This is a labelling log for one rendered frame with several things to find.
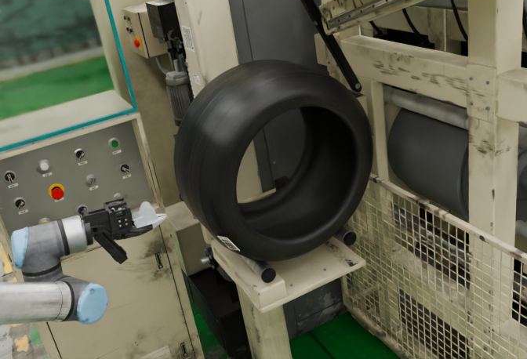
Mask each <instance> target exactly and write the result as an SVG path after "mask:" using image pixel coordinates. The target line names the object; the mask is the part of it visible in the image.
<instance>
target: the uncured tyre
mask: <svg viewBox="0 0 527 359"><path fill-rule="evenodd" d="M296 108H299V109H300V112H301V114H302V117H303V122H304V126H305V144H304V149H303V154H302V157H301V159H300V163H299V164H298V166H297V168H296V170H295V172H294V173H293V174H292V176H291V177H290V178H289V180H288V181H287V182H286V183H285V184H284V185H283V186H282V187H281V188H280V189H278V190H277V191H275V192H274V193H273V194H271V195H269V196H268V197H266V198H263V199H260V200H259V201H253V202H247V203H238V199H237V192H236V185H237V177H238V170H239V166H240V164H241V161H242V158H243V156H244V154H245V152H246V150H247V148H248V146H249V145H250V143H251V142H252V140H253V139H254V137H255V136H256V135H257V133H258V132H259V131H260V130H261V129H262V128H263V127H264V126H265V125H266V124H268V123H269V122H270V121H272V120H273V119H274V118H276V117H277V116H279V115H281V114H284V113H285V112H287V111H290V110H293V109H296ZM173 159H174V170H175V175H176V182H177V186H178V188H179V191H180V194H181V197H182V199H183V200H184V203H185V204H186V206H187V207H188V208H189V210H190V211H191V213H192V214H193V215H194V216H195V217H196V218H197V219H198V220H199V222H200V223H201V224H202V225H203V226H204V227H205V228H206V229H207V230H208V231H209V232H210V234H211V235H212V236H214V238H215V239H216V240H218V242H219V243H221V244H222V245H223V246H224V247H226V248H228V247H227V246H226V245H225V244H224V243H223V242H222V241H221V240H220V239H219V238H218V237H217V236H220V237H225V238H228V239H229V240H230V241H231V242H232V243H233V244H234V245H235V246H236V247H237V248H238V249H239V250H240V251H236V250H232V249H229V248H228V249H229V250H231V251H232V252H235V253H237V254H239V255H241V256H245V257H247V258H250V259H255V260H260V261H282V260H287V259H292V258H296V257H298V256H301V255H303V254H306V253H308V252H310V251H312V250H314V249H316V248H317V247H319V246H320V245H322V244H323V243H325V242H326V241H328V240H329V239H330V238H331V237H332V236H333V235H334V234H335V233H337V232H338V231H339V230H340V229H341V228H342V227H343V225H344V224H345V223H346V222H347V221H348V220H349V219H350V217H351V216H352V215H353V213H354V211H355V210H356V208H357V207H358V205H359V203H360V201H361V199H362V197H363V195H364V193H365V189H366V187H367V184H368V181H369V177H370V173H371V169H372V165H373V135H372V130H371V126H370V124H369V119H368V117H367V115H366V112H365V110H364V108H363V107H362V105H361V104H360V102H359V101H358V99H357V98H356V97H355V95H354V94H353V93H352V92H351V91H350V90H349V89H348V88H347V87H346V86H345V85H343V84H342V83H341V82H339V81H338V80H336V79H335V78H333V77H332V76H330V75H328V74H325V73H322V72H320V71H316V70H313V69H310V68H308V67H303V66H300V65H298V64H295V63H291V62H288V61H284V60H255V61H251V62H248V63H243V64H240V65H238V66H236V67H232V68H231V69H229V70H227V71H225V72H223V73H222V74H220V75H218V76H217V77H215V78H214V79H213V80H212V81H211V82H210V83H208V84H207V85H206V86H205V87H204V88H203V89H202V90H201V91H200V92H199V94H198V95H197V96H196V97H195V98H194V99H193V101H192V102H191V104H190V106H189V107H188V109H187V111H186V112H185V114H184V116H183V119H182V121H181V123H180V127H179V129H178V132H177V135H176V142H175V147H174V157H173Z"/></svg>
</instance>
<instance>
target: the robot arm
mask: <svg viewBox="0 0 527 359"><path fill-rule="evenodd" d="M115 201H118V202H115ZM112 202H114V203H112ZM109 203H111V204H109ZM81 212H82V218H80V216H72V217H68V218H65V219H60V220H56V221H52V222H49V223H43V224H39V225H36V226H32V227H25V228H24V229H21V230H16V231H14V232H13V233H12V234H11V242H12V249H13V259H14V264H15V268H16V269H18V270H19V269H21V271H22V275H23V278H24V282H0V325H14V324H25V323H36V322H47V321H54V322H63V321H79V322H80V323H81V324H84V325H85V324H87V325H90V324H93V323H95V322H97V321H98V320H99V319H101V318H102V316H103V315H104V312H105V310H106V309H107V302H108V297H107V292H106V290H105V289H104V288H103V287H102V286H100V285H98V284H97V283H91V282H88V281H83V280H81V279H78V278H75V277H71V276H68V275H65V274H63V270H62V266H61V262H60V257H63V256H68V255H71V254H75V253H77V252H83V251H85V250H86V249H87V245H88V246H89V245H93V237H94V239H95V240H96V241H97V242H98V243H99V244H100V245H101V246H102V247H103V248H104V249H105V250H106V251H107V252H108V253H109V254H110V255H111V257H112V258H113V259H114V260H115V261H116V262H119V263H120V264H122V263H124V262H125V261H126V260H127V259H128V257H127V255H126V254H127V253H126V251H125V249H124V248H123V247H122V246H119V245H118V244H117V243H116V242H115V241H114V240H115V239H116V240H122V239H127V238H133V237H137V236H140V235H142V234H145V233H147V232H148V231H150V230H153V229H154V228H155V227H156V226H158V225H159V224H160V223H161V222H163V221H164V220H165V219H166V218H167V215H166V214H156V213H155V211H154V208H153V207H151V205H150V203H149V202H147V201H145V202H143V203H142V204H141V206H140V210H139V211H137V212H133V213H131V210H130V208H128V207H127V202H126V201H124V198H120V199H117V200H113V201H107V202H104V209H98V210H94V211H91V212H87V210H82V211H81ZM133 226H134V227H133Z"/></svg>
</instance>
